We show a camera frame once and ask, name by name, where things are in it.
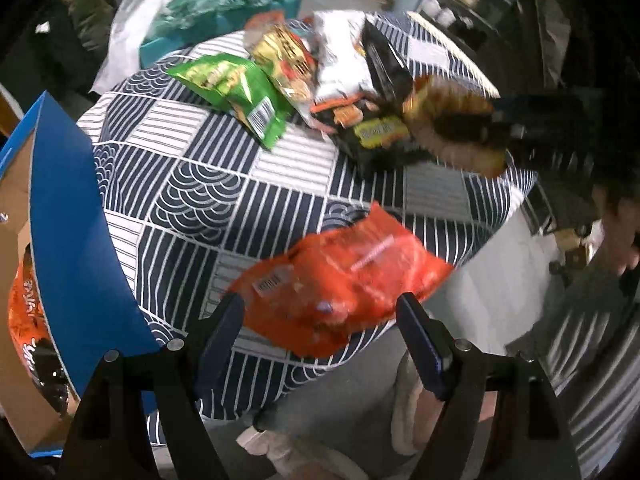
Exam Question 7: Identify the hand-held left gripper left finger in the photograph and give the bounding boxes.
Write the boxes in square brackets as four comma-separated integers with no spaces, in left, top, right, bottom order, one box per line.
[59,291,246,480]

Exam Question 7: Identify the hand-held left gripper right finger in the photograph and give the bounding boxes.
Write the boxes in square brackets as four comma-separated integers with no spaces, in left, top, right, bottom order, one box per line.
[395,292,583,480]

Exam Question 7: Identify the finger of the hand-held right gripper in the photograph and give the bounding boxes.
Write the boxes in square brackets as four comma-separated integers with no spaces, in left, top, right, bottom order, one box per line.
[432,107,521,142]

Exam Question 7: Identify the brown orange snack packet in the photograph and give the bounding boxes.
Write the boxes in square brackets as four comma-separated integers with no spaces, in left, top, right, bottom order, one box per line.
[402,75,516,178]

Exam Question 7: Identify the black and yellow snack packet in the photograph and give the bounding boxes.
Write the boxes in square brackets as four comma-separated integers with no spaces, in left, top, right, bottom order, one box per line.
[310,95,431,173]

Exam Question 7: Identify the plain orange snack packet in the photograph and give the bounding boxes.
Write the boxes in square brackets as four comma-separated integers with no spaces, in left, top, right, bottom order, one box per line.
[227,202,456,358]

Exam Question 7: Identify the white snack packet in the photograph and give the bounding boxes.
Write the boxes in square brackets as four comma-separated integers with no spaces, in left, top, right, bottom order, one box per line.
[310,10,386,111]

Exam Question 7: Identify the blue-edged cardboard box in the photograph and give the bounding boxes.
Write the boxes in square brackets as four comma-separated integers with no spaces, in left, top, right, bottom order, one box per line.
[0,91,161,456]

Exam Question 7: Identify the yellow and red snack packet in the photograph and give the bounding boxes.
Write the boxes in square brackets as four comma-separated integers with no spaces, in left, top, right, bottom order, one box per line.
[247,22,321,116]

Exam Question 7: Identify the green snack packet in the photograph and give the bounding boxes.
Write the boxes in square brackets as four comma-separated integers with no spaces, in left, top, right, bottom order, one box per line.
[165,54,296,152]

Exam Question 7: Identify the person's head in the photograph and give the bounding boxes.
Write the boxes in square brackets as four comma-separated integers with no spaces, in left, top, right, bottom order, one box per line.
[595,180,640,281]

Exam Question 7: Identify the person's striped shirt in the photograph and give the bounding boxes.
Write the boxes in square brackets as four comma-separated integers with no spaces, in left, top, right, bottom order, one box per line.
[505,240,640,480]

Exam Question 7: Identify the white plastic bag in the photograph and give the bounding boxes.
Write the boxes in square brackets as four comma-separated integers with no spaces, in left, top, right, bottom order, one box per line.
[90,0,201,96]

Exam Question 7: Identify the olive jacket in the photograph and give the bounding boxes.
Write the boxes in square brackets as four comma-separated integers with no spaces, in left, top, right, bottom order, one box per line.
[62,0,121,61]

